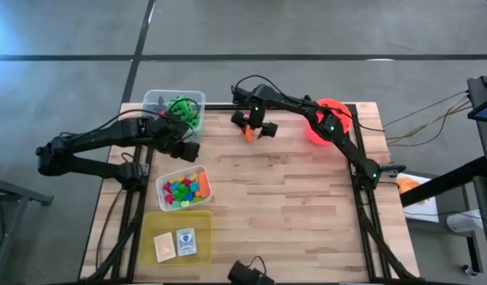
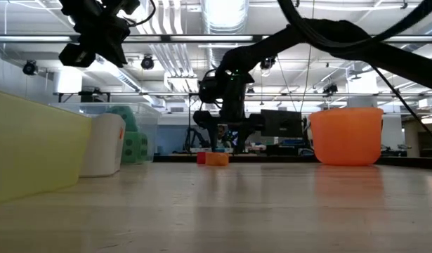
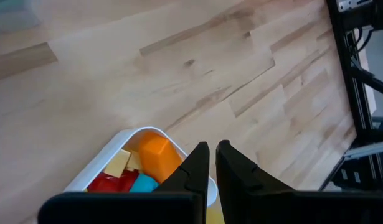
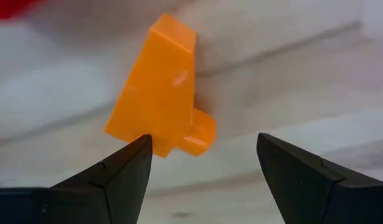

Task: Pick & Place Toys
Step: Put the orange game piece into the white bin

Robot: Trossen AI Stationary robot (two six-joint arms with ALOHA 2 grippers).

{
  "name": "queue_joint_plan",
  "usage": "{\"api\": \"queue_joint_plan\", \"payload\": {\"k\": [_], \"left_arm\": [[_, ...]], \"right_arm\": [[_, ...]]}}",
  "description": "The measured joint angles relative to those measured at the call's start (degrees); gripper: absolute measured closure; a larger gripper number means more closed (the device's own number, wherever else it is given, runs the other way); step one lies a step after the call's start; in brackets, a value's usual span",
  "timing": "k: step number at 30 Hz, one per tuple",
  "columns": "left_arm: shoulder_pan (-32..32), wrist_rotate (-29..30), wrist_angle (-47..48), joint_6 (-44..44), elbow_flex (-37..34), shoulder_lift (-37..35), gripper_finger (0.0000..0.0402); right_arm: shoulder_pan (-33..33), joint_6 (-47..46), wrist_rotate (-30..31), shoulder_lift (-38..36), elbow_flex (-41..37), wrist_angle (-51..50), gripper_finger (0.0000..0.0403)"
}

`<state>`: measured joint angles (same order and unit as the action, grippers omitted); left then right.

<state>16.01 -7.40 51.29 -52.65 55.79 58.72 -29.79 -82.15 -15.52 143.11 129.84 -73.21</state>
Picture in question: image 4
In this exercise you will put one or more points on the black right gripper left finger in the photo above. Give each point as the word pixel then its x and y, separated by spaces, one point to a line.
pixel 116 189

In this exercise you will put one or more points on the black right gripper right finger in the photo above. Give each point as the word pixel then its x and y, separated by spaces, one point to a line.
pixel 309 196

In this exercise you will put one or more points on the orange toy brick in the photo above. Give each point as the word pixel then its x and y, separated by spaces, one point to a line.
pixel 160 93

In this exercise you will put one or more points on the red toy brick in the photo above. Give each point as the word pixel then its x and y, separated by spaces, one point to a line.
pixel 10 7

